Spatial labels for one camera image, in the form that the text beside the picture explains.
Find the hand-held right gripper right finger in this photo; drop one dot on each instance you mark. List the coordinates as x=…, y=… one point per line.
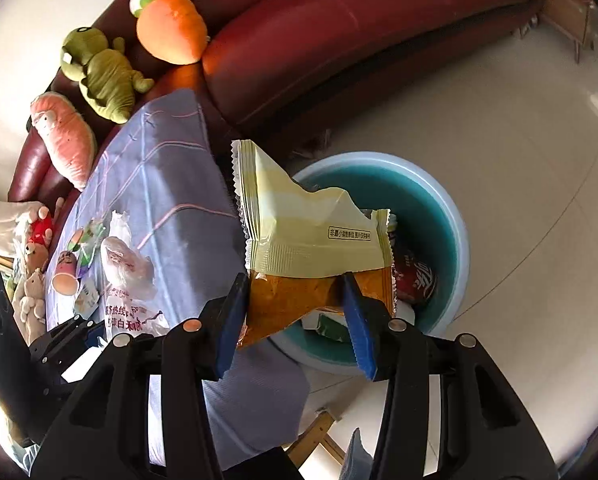
x=360, y=330

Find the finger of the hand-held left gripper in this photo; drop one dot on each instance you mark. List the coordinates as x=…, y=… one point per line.
x=59, y=342

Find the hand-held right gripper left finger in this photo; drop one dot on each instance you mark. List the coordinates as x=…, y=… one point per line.
x=231, y=325

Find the white green carton box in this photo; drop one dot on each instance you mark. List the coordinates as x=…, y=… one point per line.
x=334, y=327

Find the pink paper cup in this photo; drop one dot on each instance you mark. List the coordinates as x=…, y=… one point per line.
x=65, y=275

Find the red soda can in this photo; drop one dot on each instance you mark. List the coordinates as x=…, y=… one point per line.
x=419, y=277

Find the yellow orange snack packet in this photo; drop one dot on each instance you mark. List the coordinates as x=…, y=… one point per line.
x=299, y=230

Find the blue plastic bin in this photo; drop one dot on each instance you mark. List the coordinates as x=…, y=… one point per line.
x=429, y=200

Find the cream bunny plush toy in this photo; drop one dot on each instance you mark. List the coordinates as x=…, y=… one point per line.
x=29, y=305

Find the brown teddy bear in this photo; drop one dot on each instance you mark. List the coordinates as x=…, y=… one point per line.
x=35, y=256

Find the green white wrapper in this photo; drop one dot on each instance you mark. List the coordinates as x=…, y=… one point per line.
x=90, y=245

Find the white red print plastic bag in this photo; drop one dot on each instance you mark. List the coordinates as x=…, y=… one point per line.
x=126, y=265

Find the wooden stool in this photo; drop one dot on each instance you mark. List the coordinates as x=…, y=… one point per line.
x=319, y=435

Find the grey cloth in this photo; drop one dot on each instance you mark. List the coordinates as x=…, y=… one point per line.
x=360, y=457

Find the white blanket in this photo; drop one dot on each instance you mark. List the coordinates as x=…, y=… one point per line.
x=4, y=220

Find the person's legs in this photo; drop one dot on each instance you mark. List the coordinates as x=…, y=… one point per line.
x=259, y=466

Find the blue plaid tablecloth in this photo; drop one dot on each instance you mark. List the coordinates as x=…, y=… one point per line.
x=179, y=170

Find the pink radish plush toy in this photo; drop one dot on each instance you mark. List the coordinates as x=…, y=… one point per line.
x=66, y=140

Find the green dinosaur plush toy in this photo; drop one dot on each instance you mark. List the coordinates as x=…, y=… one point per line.
x=104, y=75

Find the dark red leather sofa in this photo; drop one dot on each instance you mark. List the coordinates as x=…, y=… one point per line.
x=329, y=35

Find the orange carrot plush toy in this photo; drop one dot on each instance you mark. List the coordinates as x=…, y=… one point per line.
x=169, y=30

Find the wooden cabinet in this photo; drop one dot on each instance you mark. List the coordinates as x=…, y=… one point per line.
x=569, y=15

